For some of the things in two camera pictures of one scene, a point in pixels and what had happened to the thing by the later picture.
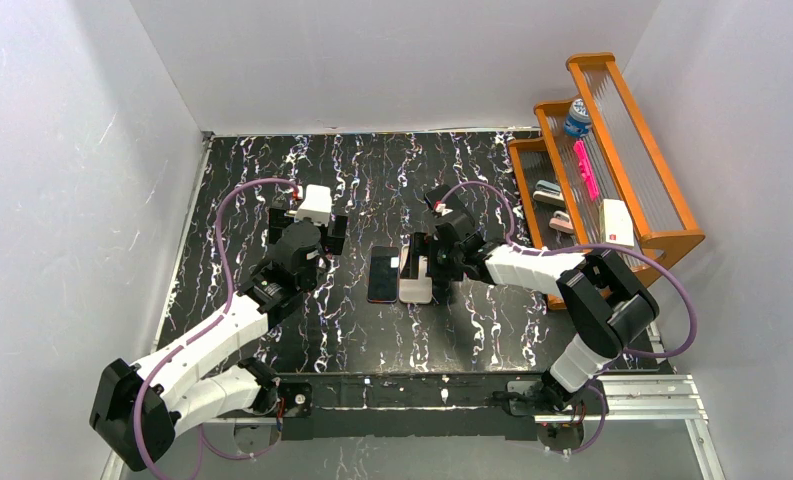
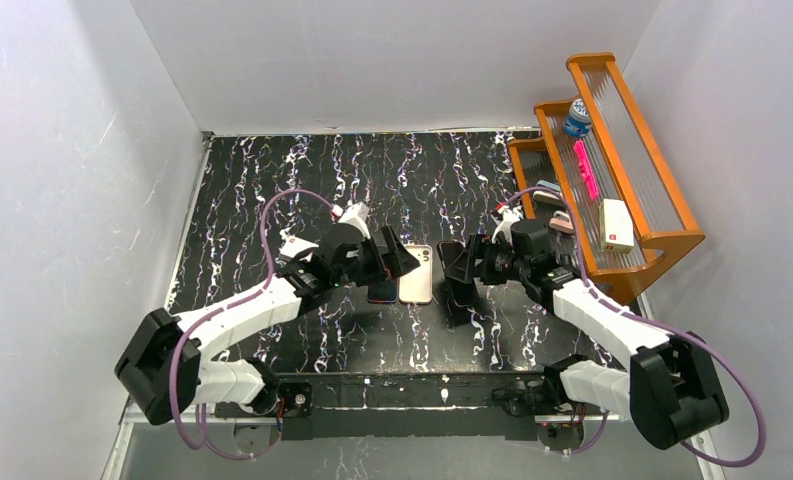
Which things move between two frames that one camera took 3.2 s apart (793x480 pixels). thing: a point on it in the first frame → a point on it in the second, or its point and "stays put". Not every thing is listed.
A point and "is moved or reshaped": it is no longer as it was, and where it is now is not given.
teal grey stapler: (549, 193) stays put
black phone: (436, 194) is moved or reshaped
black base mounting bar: (426, 405) stays put
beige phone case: (413, 291) stays put
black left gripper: (334, 232) → (383, 257)
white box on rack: (615, 223) stays put
